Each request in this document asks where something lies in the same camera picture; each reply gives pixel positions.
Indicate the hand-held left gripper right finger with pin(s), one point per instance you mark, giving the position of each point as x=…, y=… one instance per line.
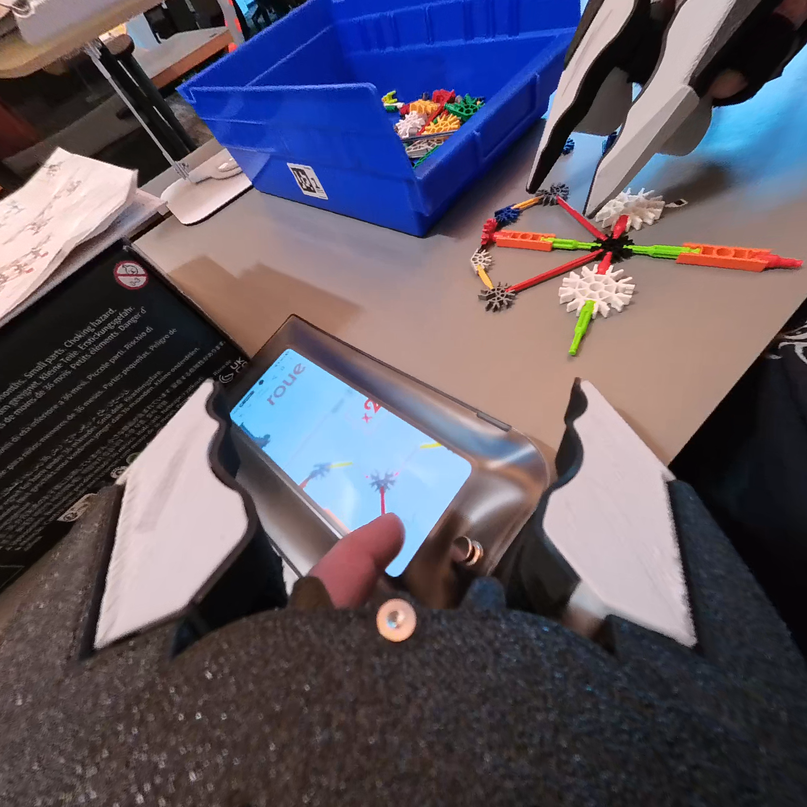
x=624, y=523

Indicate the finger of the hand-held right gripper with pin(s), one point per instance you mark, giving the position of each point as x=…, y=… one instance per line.
x=668, y=101
x=592, y=75

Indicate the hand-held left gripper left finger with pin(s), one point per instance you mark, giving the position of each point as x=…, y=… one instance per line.
x=164, y=523

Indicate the long red toy rod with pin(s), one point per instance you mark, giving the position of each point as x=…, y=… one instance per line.
x=580, y=219

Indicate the pile of toy construction pieces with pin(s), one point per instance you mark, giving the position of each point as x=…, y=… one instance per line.
x=435, y=120

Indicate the colourful toy rod wheel assembly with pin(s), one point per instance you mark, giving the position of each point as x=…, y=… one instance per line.
x=523, y=239

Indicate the blue plastic bin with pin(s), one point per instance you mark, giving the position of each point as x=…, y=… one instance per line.
x=302, y=126

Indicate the person's right hand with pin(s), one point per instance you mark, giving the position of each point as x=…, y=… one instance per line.
x=769, y=57

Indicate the person's left hand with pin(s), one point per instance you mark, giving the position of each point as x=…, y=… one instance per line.
x=365, y=555

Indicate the black cardboard box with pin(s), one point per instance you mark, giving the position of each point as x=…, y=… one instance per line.
x=94, y=353

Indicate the white stand with metal rod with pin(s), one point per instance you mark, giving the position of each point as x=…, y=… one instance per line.
x=202, y=195

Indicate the printed instruction sheets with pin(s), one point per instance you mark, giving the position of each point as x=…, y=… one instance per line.
x=57, y=208

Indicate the wooden side table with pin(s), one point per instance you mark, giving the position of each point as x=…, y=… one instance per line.
x=189, y=50

